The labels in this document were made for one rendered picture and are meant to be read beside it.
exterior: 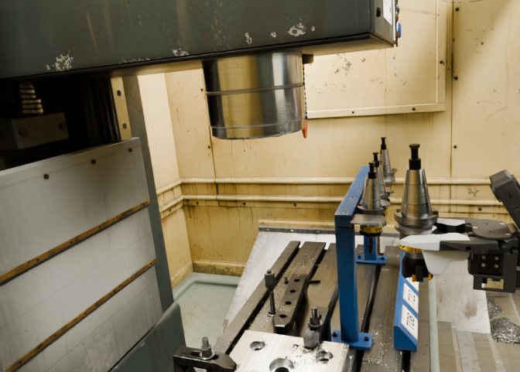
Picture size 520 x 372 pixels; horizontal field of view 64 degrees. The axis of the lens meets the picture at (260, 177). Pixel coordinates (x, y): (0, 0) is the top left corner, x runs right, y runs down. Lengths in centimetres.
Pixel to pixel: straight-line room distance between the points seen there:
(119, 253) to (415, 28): 122
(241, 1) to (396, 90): 115
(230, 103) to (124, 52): 17
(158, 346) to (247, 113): 86
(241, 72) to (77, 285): 60
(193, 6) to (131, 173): 59
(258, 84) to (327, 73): 108
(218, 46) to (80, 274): 61
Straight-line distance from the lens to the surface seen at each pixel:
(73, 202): 95
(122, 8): 66
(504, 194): 64
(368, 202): 97
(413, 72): 165
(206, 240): 206
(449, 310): 159
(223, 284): 203
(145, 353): 128
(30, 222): 89
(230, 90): 62
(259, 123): 62
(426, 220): 64
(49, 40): 75
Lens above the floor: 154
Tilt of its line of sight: 14 degrees down
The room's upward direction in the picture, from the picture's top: 6 degrees counter-clockwise
